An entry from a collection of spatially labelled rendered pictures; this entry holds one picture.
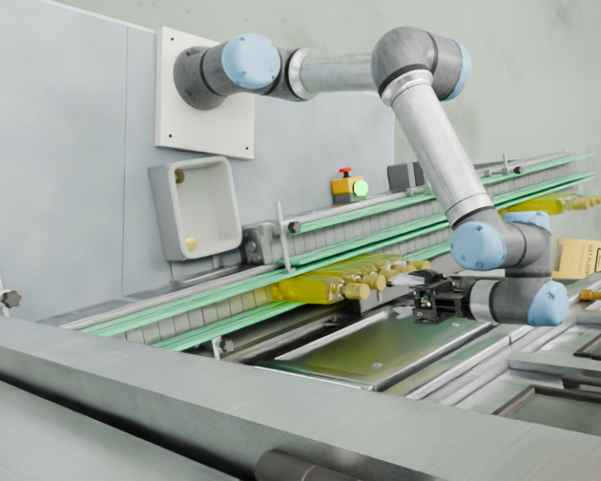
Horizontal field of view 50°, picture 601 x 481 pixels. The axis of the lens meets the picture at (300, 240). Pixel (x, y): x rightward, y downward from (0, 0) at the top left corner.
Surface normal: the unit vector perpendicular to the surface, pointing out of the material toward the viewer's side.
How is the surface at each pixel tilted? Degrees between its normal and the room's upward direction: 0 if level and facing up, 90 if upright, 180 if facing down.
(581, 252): 77
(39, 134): 0
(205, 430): 90
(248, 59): 8
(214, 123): 0
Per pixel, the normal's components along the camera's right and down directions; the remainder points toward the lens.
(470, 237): -0.73, 0.01
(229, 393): -0.15, -0.98
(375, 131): 0.69, -0.01
